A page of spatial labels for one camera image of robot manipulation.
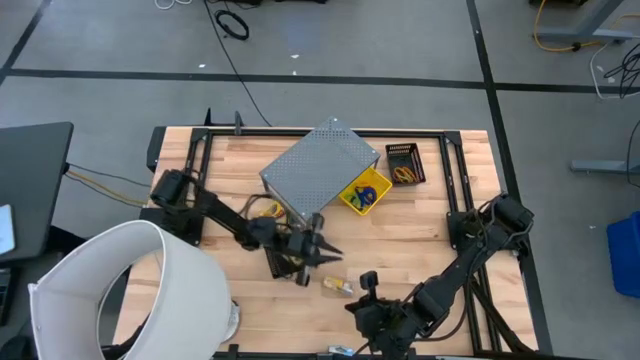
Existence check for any long black floor cable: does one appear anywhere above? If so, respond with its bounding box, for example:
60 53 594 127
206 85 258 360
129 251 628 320
202 0 274 128

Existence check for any white lamp shade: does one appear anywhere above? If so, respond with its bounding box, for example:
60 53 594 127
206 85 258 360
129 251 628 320
27 218 242 360

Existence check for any coiled black floor cable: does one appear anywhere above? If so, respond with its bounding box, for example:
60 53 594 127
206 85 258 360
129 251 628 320
213 8 250 41

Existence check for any white flat device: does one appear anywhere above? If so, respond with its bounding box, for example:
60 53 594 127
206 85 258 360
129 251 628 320
0 203 16 257

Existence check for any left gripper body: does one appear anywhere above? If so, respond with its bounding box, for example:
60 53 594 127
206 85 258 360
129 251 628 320
282 213 324 287

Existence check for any blue plastic bin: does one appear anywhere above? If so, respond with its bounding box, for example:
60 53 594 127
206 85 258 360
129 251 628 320
606 209 640 300

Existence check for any grey desk foot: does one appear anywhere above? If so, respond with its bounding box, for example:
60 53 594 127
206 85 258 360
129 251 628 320
569 158 640 175

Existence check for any black cable conduit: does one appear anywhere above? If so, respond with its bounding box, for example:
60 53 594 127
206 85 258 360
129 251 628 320
457 249 539 357

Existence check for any blue coil wristband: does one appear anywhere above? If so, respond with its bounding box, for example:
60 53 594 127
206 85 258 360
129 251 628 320
357 184 379 206

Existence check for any yellow plastic basket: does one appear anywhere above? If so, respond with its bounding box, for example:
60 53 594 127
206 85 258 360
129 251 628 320
338 166 394 217

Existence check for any yellow extension cable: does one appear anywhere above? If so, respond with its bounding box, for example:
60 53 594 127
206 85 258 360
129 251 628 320
532 0 640 54

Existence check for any black desk top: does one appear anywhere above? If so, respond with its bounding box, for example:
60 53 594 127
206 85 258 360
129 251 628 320
0 121 75 265

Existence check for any grey desk base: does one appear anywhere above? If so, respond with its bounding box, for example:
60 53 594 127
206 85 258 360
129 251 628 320
537 0 640 44

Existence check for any thin yellow cable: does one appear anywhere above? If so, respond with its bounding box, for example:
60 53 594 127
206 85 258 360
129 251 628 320
67 169 151 207

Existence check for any thin black cable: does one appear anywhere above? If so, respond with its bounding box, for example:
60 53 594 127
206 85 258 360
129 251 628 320
64 162 154 189

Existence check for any long white floor cable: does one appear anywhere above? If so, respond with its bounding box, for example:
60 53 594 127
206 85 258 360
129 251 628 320
588 42 640 101

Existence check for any narrow black plastic basket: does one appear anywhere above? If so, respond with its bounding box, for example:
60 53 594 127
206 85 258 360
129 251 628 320
384 142 427 187

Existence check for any black cable bundle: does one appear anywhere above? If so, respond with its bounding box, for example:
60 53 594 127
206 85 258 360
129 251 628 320
602 42 640 99

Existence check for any grey perforated metal shelf riser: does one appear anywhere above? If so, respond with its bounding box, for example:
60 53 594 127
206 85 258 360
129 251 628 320
258 116 382 229

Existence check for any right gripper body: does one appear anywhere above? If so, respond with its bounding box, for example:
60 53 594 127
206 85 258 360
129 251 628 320
347 271 431 354

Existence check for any curved black floor cable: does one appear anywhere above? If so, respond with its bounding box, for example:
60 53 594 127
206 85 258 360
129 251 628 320
626 119 640 189

